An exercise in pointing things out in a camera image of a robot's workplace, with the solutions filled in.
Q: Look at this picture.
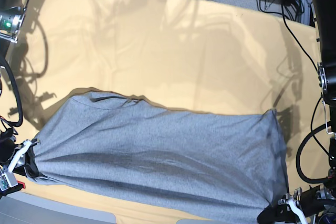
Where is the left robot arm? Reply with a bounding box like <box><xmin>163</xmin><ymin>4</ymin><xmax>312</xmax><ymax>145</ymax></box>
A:
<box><xmin>257</xmin><ymin>0</ymin><xmax>335</xmax><ymax>223</ymax></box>

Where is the yellow table cloth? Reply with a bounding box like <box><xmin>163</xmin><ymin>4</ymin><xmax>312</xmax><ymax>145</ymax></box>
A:
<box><xmin>7</xmin><ymin>0</ymin><xmax>324</xmax><ymax>223</ymax></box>

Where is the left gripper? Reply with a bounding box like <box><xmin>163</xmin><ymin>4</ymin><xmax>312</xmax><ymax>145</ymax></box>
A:
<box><xmin>257</xmin><ymin>186</ymin><xmax>335</xmax><ymax>223</ymax></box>

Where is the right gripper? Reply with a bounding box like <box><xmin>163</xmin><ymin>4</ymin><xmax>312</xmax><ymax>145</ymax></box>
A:
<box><xmin>1</xmin><ymin>140</ymin><xmax>39</xmax><ymax>178</ymax></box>

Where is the grey t-shirt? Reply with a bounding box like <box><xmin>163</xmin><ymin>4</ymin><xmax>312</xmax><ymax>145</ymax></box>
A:
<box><xmin>27</xmin><ymin>92</ymin><xmax>288</xmax><ymax>223</ymax></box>

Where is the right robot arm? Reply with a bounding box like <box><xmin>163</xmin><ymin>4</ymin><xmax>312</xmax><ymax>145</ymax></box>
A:
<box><xmin>1</xmin><ymin>0</ymin><xmax>38</xmax><ymax>175</ymax></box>

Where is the red and black clamp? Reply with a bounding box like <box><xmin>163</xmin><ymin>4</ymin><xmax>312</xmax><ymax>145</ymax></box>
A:
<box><xmin>18</xmin><ymin>181</ymin><xmax>26</xmax><ymax>190</ymax></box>

